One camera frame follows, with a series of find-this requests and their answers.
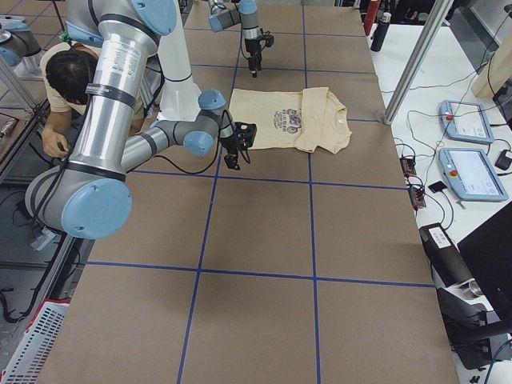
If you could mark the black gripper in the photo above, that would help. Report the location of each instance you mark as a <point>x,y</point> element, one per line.
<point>252,46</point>
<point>230,146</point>

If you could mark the cream long-sleeve graphic shirt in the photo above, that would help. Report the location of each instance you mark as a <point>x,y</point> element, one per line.
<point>305,120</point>

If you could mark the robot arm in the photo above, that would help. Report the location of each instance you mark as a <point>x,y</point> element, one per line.
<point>86,196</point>
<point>245,14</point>

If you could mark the red bottle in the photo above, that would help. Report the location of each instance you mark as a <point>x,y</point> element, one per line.
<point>370,16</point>

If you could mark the black tumbler bottle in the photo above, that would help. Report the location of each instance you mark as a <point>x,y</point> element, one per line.
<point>380,32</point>

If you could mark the orange connector board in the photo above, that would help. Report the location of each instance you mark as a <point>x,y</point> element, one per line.
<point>408,166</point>

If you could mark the seated person in beige shirt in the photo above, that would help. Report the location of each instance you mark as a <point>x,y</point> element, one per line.
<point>67,69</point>

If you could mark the far blue teach pendant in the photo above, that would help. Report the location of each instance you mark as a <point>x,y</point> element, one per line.
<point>466,122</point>

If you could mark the blue teach pendant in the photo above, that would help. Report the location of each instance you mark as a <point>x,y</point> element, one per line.
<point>466,122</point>
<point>470,175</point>

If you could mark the near blue teach pendant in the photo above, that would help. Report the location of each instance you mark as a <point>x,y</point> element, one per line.
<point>470,175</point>

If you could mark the black power adapter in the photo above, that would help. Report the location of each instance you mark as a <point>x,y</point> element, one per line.
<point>504,160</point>

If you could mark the black monitor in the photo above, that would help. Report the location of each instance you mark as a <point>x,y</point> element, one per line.
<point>487,253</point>

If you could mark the white perforated basket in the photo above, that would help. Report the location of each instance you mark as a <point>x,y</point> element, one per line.
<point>37,341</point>

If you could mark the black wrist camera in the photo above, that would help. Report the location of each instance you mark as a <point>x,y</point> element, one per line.
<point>245,134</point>
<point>266,40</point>

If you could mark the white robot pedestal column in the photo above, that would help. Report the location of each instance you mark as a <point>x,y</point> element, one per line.
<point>179,100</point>

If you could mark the aluminium frame post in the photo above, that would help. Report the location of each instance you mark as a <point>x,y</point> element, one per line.
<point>429,31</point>

